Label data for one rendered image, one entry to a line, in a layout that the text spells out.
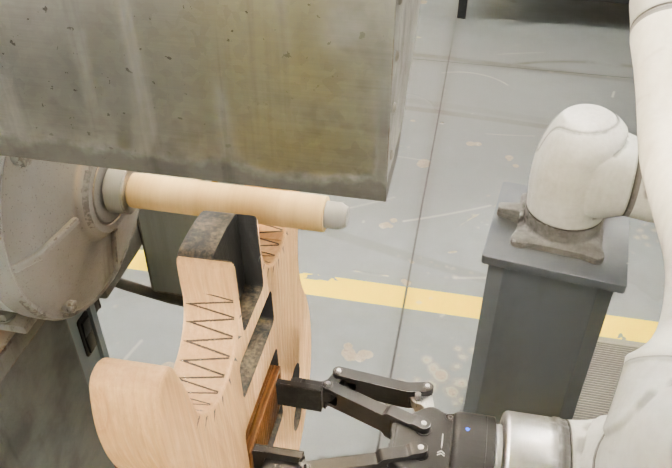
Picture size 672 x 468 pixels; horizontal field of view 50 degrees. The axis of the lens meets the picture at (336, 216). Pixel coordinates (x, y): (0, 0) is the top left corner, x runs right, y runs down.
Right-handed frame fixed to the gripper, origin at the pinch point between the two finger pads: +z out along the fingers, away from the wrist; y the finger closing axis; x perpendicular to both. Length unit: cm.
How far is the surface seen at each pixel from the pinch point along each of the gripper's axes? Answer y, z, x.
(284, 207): 8.3, -0.1, 18.8
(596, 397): 103, -59, -106
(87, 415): 17.4, 34.0, -29.2
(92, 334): 27, 37, -23
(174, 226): 28.8, 21.2, -1.7
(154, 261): 28.9, 25.2, -8.5
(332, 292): 130, 22, -105
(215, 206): 7.9, 6.1, 18.3
